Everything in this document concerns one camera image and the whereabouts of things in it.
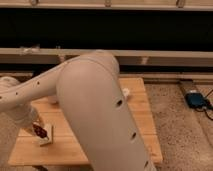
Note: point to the beige cylindrical gripper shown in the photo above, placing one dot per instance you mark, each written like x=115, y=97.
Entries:
x=24, y=116

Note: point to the blue electronic box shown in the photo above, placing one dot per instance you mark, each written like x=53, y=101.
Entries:
x=195, y=100

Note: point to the white sponge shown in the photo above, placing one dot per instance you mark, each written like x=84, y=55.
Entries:
x=48, y=139

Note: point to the long beige metal rail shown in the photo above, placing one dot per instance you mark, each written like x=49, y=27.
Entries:
x=125, y=57

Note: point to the red chili pepper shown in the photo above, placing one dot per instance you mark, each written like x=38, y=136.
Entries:
x=40, y=132

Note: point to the translucent plastic cup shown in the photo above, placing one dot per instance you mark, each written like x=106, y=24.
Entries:
x=52, y=99

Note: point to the white plastic bottle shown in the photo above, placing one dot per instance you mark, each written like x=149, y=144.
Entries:
x=126, y=92

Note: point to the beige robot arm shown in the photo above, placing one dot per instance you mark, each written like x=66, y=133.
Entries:
x=89, y=94

